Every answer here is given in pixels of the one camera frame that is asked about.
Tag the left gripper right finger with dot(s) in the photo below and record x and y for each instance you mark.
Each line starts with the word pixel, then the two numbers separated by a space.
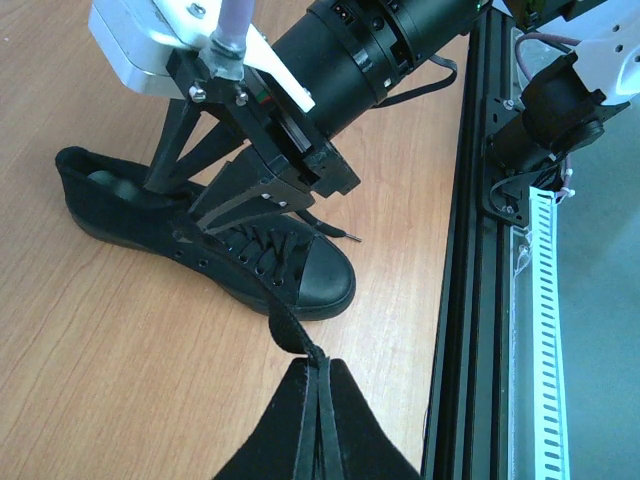
pixel 352 443

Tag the white slotted cable duct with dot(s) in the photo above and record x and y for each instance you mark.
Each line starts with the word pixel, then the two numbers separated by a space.
pixel 538 440

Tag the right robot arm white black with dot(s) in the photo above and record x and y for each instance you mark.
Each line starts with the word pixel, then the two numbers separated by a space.
pixel 350 55

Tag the grey metal base plate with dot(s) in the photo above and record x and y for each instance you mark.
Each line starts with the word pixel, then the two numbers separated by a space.
pixel 598 249

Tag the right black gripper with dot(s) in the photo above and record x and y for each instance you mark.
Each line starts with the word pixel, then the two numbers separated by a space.
pixel 270 130

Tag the black aluminium frame rail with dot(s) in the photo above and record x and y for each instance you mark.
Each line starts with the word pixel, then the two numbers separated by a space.
pixel 466 434

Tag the black sneaker with laces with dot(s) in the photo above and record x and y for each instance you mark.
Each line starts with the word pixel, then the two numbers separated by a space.
pixel 297 262

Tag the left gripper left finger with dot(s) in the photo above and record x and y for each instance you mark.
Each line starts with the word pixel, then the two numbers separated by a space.
pixel 271 451

